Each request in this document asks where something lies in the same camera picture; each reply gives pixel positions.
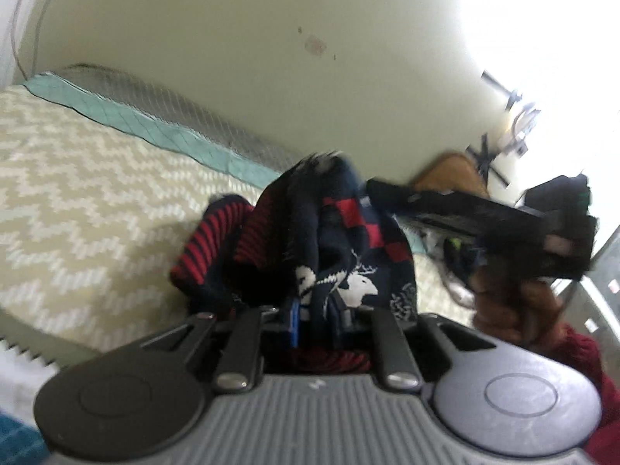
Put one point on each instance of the white plastic basket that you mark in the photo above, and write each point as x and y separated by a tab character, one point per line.
598	310

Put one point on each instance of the blue woven cloth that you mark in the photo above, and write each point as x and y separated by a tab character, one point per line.
14	438

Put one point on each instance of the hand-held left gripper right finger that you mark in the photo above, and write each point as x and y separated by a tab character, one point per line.
345	320

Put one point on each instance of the teal quilted blanket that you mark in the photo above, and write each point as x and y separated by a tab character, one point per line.
145	126

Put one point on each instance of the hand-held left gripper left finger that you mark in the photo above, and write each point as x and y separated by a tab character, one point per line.
294	324

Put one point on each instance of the person's right hand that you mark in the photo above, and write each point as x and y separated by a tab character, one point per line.
503	305

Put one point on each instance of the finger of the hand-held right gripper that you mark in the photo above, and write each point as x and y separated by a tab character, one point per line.
387	196

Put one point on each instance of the cream chevron blanket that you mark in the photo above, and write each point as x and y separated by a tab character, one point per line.
97	203

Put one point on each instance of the white serrated-edge cloth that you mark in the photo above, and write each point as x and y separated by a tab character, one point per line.
19	373

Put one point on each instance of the navy red knitted sweater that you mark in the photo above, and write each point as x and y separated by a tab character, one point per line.
310	232

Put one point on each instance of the grey mesh cloth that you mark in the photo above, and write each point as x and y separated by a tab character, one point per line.
193	106

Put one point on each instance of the brown wooden furniture piece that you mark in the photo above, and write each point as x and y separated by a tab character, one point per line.
450	172

